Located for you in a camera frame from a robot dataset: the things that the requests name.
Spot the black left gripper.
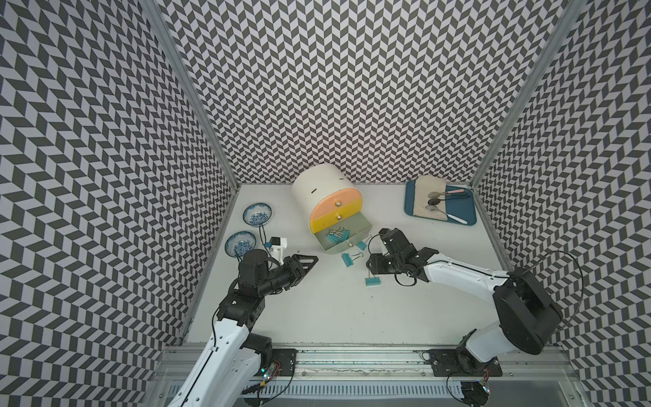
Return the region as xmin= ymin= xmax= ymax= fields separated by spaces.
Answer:
xmin=258 ymin=253 xmax=318 ymax=297

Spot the grey green bottom drawer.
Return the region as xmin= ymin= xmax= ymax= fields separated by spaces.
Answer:
xmin=314 ymin=212 xmax=372 ymax=254

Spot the yellow drawer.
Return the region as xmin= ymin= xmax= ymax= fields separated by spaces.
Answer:
xmin=309 ymin=200 xmax=363 ymax=233

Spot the cream round drawer cabinet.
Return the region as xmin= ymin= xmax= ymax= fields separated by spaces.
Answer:
xmin=292 ymin=164 xmax=359 ymax=225

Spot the orange pink top drawer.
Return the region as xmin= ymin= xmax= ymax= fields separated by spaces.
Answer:
xmin=310 ymin=188 xmax=362 ymax=219

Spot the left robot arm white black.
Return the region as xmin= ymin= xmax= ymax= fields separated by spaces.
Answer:
xmin=170 ymin=249 xmax=319 ymax=406

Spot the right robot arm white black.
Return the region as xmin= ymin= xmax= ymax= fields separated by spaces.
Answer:
xmin=366 ymin=228 xmax=563 ymax=376

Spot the blue floral bowl near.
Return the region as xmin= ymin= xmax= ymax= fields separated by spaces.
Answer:
xmin=225 ymin=231 xmax=257 ymax=260

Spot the blue floral bowl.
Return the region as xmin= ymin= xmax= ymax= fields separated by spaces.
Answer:
xmin=242 ymin=203 xmax=273 ymax=227
xmin=225 ymin=231 xmax=257 ymax=260

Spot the blue floral bowl far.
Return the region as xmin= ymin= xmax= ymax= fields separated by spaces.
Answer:
xmin=242 ymin=203 xmax=273 ymax=227

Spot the beige folded cloth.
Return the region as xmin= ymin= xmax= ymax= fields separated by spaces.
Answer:
xmin=413 ymin=175 xmax=448 ymax=221

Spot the teal blue tray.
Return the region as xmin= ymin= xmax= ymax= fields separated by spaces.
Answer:
xmin=403 ymin=181 xmax=478 ymax=227

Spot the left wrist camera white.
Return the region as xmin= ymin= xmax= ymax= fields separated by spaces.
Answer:
xmin=265 ymin=237 xmax=288 ymax=265

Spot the white handled spoon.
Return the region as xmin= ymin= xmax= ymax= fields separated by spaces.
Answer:
xmin=426 ymin=205 xmax=469 ymax=225

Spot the teal handled spoon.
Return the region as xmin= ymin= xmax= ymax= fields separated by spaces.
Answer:
xmin=427 ymin=194 xmax=470 ymax=205

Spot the pink handled spoon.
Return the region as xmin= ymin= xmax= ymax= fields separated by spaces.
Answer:
xmin=428 ymin=188 xmax=468 ymax=199

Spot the aluminium front rail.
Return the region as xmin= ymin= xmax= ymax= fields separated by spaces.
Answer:
xmin=150 ymin=343 xmax=578 ymax=383

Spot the aluminium corner post left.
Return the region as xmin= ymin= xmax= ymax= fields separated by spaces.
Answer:
xmin=140 ymin=0 xmax=240 ymax=191

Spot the aluminium corner post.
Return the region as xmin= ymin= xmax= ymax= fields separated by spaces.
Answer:
xmin=470 ymin=0 xmax=588 ymax=188
xmin=140 ymin=0 xmax=240 ymax=191

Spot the aluminium corner post right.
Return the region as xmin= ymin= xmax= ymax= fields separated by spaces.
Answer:
xmin=470 ymin=0 xmax=588 ymax=188

